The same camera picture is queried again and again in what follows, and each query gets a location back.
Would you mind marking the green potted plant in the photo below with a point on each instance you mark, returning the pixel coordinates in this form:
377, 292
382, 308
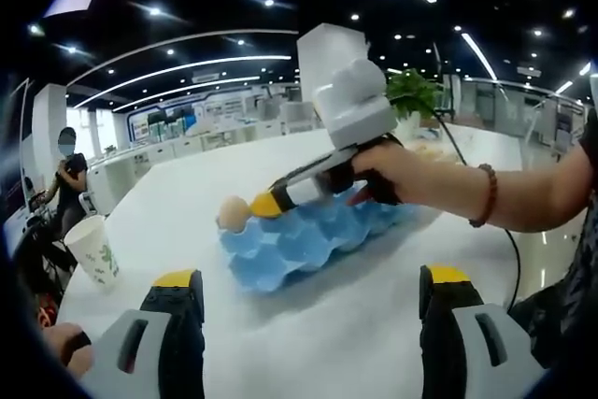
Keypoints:
411, 88

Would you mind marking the glass partition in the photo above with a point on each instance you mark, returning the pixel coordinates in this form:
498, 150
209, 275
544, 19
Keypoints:
514, 114

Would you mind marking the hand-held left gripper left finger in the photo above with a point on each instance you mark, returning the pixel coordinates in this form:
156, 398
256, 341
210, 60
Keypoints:
177, 347

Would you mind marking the person's left hand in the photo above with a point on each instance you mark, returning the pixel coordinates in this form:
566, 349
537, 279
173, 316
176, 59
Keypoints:
55, 334

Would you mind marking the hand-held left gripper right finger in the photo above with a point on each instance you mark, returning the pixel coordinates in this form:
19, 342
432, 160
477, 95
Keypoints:
448, 347

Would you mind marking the person's dark patterned shirt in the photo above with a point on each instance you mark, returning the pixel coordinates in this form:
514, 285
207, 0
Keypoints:
560, 315

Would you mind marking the brown chicken egg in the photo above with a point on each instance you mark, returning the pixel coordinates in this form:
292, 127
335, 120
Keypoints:
232, 214

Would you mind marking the white mesh office chair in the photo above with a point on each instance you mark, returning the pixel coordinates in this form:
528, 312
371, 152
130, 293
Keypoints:
296, 116

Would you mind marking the white square pillar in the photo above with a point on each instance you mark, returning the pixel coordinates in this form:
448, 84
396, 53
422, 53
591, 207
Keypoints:
49, 128
327, 53

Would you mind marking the person's right hand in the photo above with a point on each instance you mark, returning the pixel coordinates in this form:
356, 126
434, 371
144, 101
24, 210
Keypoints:
430, 184

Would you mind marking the white cabinet row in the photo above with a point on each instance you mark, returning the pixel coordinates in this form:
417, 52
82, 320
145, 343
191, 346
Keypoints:
187, 151

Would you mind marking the white table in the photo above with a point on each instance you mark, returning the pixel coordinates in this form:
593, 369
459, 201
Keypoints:
163, 212

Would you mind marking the white paper cup green print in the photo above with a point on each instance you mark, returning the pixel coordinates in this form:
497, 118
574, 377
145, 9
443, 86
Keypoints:
91, 249

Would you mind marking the dark rounded object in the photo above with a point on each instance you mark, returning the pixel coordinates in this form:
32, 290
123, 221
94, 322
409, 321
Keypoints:
77, 345

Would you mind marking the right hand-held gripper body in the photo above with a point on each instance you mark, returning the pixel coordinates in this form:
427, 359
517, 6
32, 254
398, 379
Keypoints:
360, 104

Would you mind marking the blue egg tray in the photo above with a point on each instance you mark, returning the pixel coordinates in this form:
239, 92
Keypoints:
303, 249

